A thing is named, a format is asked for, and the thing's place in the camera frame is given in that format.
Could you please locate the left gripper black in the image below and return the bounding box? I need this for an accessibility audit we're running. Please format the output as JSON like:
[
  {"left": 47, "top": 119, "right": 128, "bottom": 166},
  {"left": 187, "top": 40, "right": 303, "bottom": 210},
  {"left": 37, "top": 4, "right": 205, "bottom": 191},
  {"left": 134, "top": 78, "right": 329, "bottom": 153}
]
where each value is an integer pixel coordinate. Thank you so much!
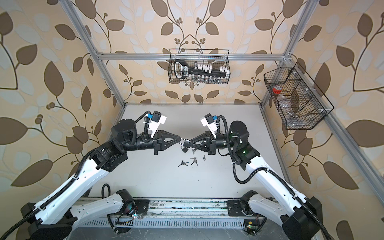
[{"left": 119, "top": 129, "right": 180, "bottom": 156}]

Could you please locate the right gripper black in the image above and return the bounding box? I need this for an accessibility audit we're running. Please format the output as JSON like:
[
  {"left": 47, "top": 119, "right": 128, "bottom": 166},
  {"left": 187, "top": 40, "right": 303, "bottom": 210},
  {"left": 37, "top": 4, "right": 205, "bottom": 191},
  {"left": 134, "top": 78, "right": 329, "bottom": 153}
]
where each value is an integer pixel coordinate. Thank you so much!
[{"left": 189, "top": 131, "right": 238, "bottom": 156}]

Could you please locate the black padlock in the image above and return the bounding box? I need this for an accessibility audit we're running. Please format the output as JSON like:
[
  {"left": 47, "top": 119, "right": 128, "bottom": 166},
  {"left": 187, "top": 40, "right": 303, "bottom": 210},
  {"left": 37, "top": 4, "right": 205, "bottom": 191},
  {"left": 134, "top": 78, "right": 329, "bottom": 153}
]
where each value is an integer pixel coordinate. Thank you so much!
[{"left": 181, "top": 146, "right": 189, "bottom": 153}]

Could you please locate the silver key bunch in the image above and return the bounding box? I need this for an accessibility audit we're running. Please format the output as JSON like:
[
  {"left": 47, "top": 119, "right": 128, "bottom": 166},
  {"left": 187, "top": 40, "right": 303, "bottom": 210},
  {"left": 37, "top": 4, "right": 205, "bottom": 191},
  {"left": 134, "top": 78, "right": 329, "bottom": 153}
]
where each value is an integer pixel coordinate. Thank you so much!
[
  {"left": 191, "top": 158, "right": 198, "bottom": 165},
  {"left": 179, "top": 161, "right": 189, "bottom": 167}
]

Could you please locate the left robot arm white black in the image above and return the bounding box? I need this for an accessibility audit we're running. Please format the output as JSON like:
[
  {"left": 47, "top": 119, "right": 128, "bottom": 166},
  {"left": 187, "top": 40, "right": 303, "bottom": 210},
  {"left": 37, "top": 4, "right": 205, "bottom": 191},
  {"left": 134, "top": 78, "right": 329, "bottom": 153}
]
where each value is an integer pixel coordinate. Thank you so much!
[{"left": 1, "top": 114, "right": 181, "bottom": 240}]

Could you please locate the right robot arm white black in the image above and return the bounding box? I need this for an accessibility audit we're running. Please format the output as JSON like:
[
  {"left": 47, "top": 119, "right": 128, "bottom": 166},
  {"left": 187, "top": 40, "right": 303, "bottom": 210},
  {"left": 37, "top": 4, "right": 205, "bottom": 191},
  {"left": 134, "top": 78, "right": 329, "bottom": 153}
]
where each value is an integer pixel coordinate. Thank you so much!
[{"left": 183, "top": 114, "right": 332, "bottom": 240}]

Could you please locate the black tool set in basket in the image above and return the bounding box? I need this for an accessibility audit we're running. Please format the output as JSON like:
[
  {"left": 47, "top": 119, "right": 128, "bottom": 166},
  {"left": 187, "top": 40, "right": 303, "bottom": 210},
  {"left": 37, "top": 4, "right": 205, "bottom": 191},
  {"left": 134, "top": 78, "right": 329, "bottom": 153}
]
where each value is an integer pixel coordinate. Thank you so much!
[{"left": 173, "top": 60, "right": 231, "bottom": 80}]

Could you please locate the red capped item in basket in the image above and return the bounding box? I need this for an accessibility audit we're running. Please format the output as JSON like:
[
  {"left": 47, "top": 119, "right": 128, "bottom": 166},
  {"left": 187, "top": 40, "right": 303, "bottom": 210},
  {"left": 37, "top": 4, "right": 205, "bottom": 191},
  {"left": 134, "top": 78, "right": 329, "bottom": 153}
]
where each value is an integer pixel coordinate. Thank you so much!
[{"left": 272, "top": 85, "right": 283, "bottom": 96}]

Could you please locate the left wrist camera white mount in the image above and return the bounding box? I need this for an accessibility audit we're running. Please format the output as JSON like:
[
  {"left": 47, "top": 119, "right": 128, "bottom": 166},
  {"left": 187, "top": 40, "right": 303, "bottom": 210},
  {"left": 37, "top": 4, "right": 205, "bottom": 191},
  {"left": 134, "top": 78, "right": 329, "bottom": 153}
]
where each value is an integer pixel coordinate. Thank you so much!
[{"left": 145, "top": 111, "right": 167, "bottom": 138}]

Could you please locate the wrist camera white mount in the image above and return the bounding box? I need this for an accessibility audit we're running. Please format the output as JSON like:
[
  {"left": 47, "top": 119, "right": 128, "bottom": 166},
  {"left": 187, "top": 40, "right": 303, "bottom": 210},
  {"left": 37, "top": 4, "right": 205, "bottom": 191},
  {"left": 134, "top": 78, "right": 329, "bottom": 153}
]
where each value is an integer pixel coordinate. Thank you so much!
[
  {"left": 201, "top": 114, "right": 218, "bottom": 139},
  {"left": 145, "top": 111, "right": 167, "bottom": 138}
]

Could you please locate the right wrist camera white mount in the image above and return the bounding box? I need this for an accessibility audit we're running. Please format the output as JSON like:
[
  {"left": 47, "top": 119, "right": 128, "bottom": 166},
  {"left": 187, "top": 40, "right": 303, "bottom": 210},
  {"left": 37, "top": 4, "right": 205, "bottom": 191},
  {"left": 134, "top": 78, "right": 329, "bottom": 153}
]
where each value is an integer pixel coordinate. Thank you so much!
[{"left": 201, "top": 114, "right": 218, "bottom": 139}]

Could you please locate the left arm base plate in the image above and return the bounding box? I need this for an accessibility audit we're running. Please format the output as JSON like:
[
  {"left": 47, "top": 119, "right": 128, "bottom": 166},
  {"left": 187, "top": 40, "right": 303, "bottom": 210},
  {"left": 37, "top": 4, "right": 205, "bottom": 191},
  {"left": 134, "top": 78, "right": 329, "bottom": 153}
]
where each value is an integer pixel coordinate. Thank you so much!
[{"left": 112, "top": 199, "right": 150, "bottom": 216}]

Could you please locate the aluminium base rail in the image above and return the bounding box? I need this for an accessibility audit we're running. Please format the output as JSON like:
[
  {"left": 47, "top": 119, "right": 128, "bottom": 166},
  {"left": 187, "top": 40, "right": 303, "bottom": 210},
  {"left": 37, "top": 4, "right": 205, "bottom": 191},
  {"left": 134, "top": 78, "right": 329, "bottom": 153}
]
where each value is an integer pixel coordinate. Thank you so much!
[{"left": 70, "top": 198, "right": 268, "bottom": 230}]

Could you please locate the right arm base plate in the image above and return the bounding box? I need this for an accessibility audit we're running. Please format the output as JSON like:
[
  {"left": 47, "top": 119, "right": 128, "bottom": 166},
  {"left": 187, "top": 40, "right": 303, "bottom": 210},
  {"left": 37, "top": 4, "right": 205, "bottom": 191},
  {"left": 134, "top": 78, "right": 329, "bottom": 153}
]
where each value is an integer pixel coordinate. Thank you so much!
[{"left": 226, "top": 200, "right": 265, "bottom": 218}]

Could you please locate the back wall wire basket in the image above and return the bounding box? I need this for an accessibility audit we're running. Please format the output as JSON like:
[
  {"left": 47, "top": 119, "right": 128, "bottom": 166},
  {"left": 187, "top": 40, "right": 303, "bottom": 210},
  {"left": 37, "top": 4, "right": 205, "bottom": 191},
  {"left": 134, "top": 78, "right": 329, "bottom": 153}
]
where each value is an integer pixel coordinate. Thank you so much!
[{"left": 168, "top": 48, "right": 231, "bottom": 85}]

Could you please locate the wall wire basket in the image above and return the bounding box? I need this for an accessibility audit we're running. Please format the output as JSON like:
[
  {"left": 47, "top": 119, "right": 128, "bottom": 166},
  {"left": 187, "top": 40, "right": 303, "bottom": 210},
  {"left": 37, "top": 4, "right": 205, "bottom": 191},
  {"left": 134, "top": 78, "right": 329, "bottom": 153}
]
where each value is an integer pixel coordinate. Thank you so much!
[
  {"left": 168, "top": 48, "right": 231, "bottom": 85},
  {"left": 264, "top": 63, "right": 334, "bottom": 130}
]

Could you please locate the right wall wire basket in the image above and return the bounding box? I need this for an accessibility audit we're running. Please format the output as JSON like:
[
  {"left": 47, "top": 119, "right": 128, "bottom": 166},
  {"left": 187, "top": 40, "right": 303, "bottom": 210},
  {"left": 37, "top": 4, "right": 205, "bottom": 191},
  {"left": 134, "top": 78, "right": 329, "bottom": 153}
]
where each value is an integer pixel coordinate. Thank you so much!
[{"left": 264, "top": 63, "right": 334, "bottom": 130}]

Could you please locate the aluminium frame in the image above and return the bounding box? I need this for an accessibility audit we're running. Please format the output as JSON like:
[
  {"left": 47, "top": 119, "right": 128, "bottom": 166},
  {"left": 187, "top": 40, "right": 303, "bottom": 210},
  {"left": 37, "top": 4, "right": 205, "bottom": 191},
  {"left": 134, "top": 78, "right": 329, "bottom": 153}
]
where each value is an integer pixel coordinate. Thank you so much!
[{"left": 64, "top": 1, "right": 384, "bottom": 240}]

